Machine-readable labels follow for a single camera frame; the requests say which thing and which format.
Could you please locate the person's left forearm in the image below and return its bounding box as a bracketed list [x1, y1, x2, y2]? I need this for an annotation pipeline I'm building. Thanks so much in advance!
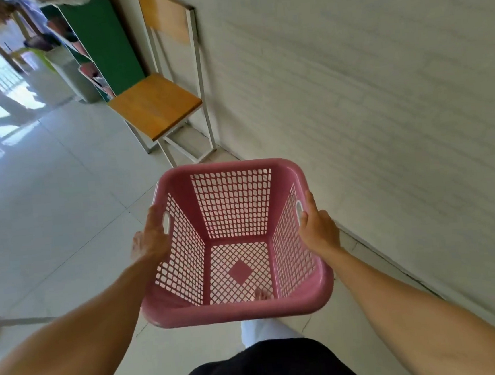
[0, 255, 174, 375]

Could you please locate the person's black shirt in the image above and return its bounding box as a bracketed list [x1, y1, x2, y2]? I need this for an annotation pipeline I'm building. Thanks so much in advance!
[162, 332, 367, 375]

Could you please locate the person's white trouser leg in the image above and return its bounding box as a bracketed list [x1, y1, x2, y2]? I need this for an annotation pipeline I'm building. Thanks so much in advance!
[240, 315, 305, 349]

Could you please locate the person's right forearm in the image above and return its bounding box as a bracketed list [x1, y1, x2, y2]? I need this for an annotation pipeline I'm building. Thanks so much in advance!
[318, 233, 495, 375]

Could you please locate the person's right hand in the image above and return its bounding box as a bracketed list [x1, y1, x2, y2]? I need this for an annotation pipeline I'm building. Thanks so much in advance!
[295, 188, 343, 261]

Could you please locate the wooden chair with metal frame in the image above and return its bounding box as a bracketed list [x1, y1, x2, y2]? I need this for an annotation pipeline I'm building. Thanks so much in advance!
[98, 0, 219, 173]

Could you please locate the white trash bin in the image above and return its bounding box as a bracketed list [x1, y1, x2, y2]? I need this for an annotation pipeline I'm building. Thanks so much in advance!
[43, 42, 102, 107]

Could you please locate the pink plastic laundry basket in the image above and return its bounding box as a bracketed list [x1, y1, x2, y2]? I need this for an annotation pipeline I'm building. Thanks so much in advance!
[129, 153, 338, 331]

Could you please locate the wooden table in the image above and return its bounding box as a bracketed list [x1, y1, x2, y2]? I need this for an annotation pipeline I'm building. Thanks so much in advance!
[0, 0, 48, 76]

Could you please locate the green shelf cabinet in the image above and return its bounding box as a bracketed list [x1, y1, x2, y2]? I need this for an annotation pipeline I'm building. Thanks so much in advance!
[40, 0, 149, 108]

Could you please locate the person's left hand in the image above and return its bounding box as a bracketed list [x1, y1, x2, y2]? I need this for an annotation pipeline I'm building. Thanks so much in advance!
[127, 204, 174, 268]

